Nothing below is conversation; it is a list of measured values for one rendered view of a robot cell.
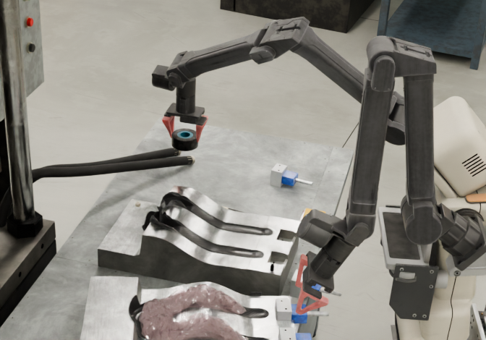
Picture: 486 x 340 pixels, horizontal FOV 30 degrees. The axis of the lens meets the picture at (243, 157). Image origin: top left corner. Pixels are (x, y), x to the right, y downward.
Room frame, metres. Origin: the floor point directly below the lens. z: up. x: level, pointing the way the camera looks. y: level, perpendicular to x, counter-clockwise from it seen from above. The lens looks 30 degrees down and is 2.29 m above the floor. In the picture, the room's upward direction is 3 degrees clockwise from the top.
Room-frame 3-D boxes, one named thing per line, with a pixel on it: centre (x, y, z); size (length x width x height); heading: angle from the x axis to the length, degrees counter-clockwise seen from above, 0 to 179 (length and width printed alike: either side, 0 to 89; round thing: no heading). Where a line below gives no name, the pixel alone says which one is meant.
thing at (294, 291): (1.88, -0.21, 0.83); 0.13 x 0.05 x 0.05; 73
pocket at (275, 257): (1.92, -0.11, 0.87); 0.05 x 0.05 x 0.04; 77
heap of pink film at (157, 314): (1.67, 0.09, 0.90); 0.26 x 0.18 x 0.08; 94
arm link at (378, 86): (1.63, -0.26, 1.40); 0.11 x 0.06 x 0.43; 179
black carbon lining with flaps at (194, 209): (2.02, 0.09, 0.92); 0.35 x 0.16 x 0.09; 77
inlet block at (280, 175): (2.43, -0.16, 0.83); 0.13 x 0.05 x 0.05; 69
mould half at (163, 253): (2.03, 0.10, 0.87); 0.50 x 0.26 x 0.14; 77
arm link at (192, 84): (2.36, 0.18, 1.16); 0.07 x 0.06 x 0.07; 66
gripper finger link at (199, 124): (2.36, 0.15, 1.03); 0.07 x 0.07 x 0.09; 78
